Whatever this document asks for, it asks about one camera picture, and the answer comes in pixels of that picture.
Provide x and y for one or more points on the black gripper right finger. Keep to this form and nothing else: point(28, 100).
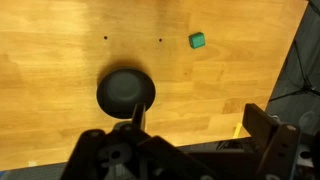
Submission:
point(270, 140)

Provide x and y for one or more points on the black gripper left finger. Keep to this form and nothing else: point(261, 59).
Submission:
point(139, 115)

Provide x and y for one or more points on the green block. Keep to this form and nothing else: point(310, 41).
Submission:
point(196, 40)

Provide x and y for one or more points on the black bowl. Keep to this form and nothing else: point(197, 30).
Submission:
point(123, 90)

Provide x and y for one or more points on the yellow tape piece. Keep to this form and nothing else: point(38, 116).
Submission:
point(237, 130)

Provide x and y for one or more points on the black tripod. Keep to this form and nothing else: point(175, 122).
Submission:
point(312, 89)

